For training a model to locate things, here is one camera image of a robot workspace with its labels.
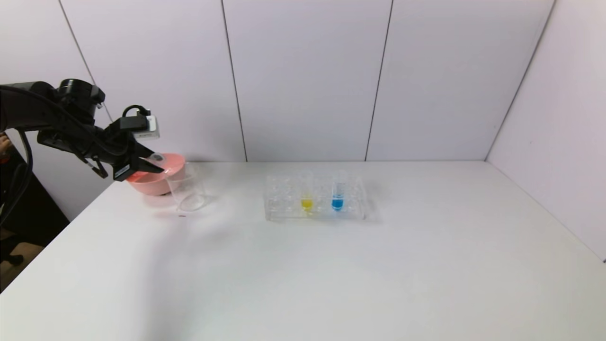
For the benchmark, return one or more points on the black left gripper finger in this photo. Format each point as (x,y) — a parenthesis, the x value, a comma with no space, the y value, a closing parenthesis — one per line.
(139,169)
(143,149)

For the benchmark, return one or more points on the clear acrylic test tube rack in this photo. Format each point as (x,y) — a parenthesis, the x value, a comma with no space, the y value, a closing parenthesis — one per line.
(352,208)

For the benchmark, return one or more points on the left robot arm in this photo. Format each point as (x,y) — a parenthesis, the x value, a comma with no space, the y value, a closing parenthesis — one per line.
(47,118)

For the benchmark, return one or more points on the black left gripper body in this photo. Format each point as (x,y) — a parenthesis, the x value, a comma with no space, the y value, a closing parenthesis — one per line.
(124,171)

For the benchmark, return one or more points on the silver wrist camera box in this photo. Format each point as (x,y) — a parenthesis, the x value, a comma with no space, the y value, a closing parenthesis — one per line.
(147,128)

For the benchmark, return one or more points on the blue pigment test tube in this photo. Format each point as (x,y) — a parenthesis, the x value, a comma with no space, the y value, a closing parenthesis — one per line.
(337,203)

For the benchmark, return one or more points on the clear glass beaker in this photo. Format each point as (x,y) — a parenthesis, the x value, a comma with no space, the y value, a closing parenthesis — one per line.
(189,196)

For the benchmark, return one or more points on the yellow pigment test tube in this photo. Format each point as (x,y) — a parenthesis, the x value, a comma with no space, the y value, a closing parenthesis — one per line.
(307,203)

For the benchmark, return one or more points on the pink plastic bowl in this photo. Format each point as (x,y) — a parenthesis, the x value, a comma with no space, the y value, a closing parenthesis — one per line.
(151,184)

